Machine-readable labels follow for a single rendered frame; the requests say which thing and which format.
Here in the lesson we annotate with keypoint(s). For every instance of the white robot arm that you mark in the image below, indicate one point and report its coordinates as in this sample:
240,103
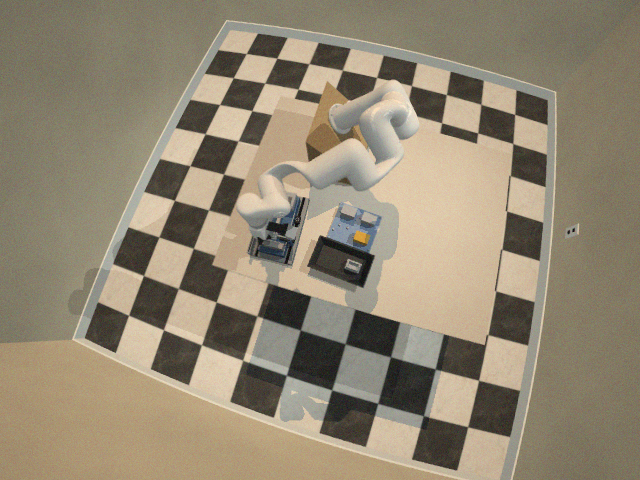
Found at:
379,126

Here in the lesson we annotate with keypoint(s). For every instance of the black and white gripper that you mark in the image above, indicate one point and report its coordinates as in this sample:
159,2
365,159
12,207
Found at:
262,233

